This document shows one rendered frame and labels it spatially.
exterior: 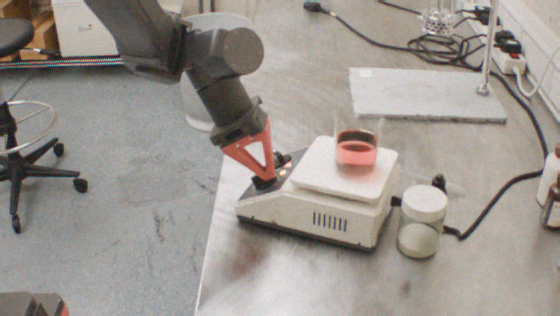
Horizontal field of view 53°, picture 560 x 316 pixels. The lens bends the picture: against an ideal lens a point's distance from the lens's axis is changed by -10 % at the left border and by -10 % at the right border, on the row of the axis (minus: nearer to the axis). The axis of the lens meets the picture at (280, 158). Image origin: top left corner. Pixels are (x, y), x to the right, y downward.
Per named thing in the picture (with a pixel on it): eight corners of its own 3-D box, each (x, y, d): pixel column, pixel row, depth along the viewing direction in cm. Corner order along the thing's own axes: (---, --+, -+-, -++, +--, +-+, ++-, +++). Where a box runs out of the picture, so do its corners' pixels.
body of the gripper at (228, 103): (265, 105, 86) (239, 59, 83) (260, 128, 76) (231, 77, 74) (224, 125, 87) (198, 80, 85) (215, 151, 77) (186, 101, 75)
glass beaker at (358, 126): (320, 170, 81) (322, 113, 76) (351, 152, 84) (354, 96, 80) (362, 192, 76) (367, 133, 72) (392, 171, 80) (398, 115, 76)
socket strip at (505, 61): (503, 74, 127) (505, 56, 125) (462, 14, 161) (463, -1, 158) (524, 75, 127) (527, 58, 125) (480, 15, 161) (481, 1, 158)
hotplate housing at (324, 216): (233, 221, 85) (230, 173, 81) (270, 172, 95) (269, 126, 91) (388, 260, 78) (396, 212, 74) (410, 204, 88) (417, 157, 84)
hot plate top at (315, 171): (286, 184, 79) (287, 178, 78) (318, 139, 88) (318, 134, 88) (377, 205, 75) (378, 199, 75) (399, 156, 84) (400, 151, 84)
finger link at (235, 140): (293, 155, 87) (261, 98, 85) (292, 174, 81) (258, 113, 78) (251, 175, 89) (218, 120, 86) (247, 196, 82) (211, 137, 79)
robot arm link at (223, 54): (145, 11, 75) (129, 75, 74) (184, -12, 66) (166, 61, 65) (223, 37, 82) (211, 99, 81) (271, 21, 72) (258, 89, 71)
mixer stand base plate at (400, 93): (354, 117, 110) (354, 112, 109) (347, 71, 127) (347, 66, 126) (508, 122, 109) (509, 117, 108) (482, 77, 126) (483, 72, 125)
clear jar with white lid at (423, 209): (404, 263, 77) (413, 215, 73) (389, 235, 82) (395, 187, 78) (445, 255, 79) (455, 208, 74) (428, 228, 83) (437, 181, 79)
